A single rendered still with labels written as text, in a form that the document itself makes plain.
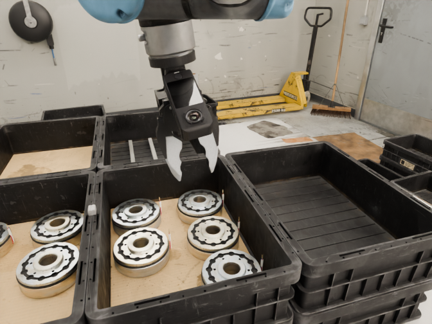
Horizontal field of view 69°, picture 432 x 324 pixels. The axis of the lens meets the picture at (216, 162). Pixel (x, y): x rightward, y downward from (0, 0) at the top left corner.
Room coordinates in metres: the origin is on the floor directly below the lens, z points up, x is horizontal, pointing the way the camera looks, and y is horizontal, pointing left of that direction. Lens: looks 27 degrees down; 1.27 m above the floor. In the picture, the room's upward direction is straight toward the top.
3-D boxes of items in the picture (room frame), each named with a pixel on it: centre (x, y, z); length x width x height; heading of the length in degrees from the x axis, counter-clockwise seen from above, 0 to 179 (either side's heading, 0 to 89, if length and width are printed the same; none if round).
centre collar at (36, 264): (0.41, 0.29, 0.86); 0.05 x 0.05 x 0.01
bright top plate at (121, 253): (0.46, 0.14, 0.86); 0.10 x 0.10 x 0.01
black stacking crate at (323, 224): (0.57, -0.22, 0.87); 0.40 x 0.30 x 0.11; 17
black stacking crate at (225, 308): (0.48, 0.07, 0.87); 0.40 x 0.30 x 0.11; 17
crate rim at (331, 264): (0.57, -0.22, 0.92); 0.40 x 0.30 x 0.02; 17
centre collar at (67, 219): (0.52, 0.32, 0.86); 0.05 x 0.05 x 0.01
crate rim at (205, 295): (0.48, 0.07, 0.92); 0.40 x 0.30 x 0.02; 17
